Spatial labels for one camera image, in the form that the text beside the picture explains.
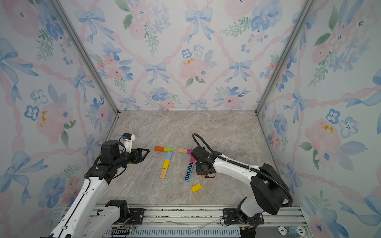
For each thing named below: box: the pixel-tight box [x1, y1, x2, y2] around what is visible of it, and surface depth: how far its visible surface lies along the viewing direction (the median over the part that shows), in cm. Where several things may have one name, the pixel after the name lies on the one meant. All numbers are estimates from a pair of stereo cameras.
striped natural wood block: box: [159, 168, 168, 180], surface depth 90 cm
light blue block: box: [165, 151, 173, 161], surface depth 97 cm
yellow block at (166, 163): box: [162, 159, 171, 170], surface depth 93 cm
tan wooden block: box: [178, 147, 189, 154], surface depth 100 cm
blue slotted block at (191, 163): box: [185, 158, 195, 176], surface depth 92 cm
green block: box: [163, 146, 174, 153], surface depth 100 cm
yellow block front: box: [190, 182, 203, 193], surface depth 85 cm
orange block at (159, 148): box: [154, 145, 165, 153], surface depth 100 cm
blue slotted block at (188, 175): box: [183, 167, 193, 182], surface depth 88 cm
